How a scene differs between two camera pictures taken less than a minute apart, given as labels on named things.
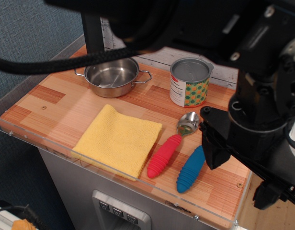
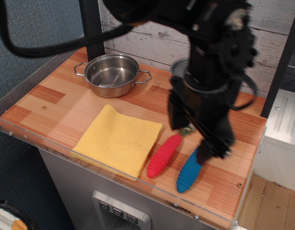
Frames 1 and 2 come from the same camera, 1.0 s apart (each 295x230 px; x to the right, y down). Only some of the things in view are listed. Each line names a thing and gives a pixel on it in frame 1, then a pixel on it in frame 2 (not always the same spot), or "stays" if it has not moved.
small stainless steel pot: x=113 y=78 stays
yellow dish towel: x=116 y=143 stays
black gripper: x=255 y=133 to x=203 y=99
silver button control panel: x=113 y=214 stays
